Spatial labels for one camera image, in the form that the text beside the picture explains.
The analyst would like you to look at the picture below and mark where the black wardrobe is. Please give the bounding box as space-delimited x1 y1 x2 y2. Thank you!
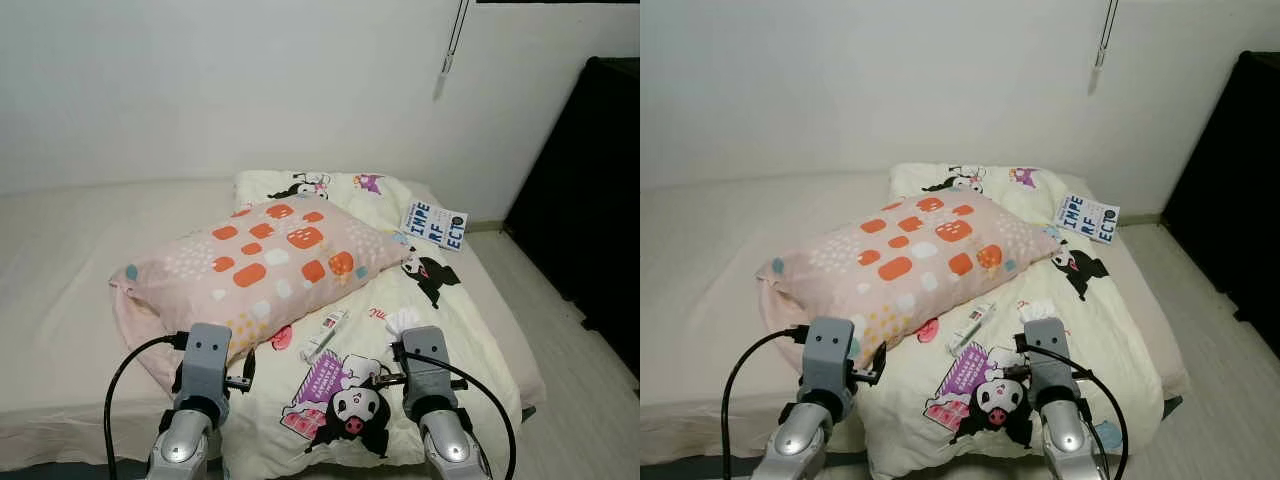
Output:
503 57 641 379
1162 50 1280 359

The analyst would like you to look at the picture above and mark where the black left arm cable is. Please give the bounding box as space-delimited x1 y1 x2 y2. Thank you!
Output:
103 332 191 480
720 325 809 480

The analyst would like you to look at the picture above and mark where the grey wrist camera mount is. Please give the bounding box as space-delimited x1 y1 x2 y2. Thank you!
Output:
1022 345 1081 408
183 323 234 401
803 317 858 398
399 326 461 403

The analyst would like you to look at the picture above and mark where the pink pillow with orange patches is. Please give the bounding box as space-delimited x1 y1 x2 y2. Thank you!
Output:
757 190 1063 373
110 195 413 396

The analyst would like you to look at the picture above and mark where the white book with blue letters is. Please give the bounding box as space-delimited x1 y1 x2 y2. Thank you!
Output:
1055 194 1121 246
400 201 469 253

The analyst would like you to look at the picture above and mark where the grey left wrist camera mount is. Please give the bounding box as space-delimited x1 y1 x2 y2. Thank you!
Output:
803 317 858 398
183 323 234 401

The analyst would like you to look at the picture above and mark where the cream cartoon print blanket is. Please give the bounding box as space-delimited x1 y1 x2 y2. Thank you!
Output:
220 170 524 480
858 163 1166 480

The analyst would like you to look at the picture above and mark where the white toothpaste tube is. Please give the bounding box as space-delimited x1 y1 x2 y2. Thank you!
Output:
300 308 349 363
947 302 996 356

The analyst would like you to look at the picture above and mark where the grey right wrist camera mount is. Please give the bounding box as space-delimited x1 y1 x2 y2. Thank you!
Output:
1022 345 1081 408
399 326 461 403

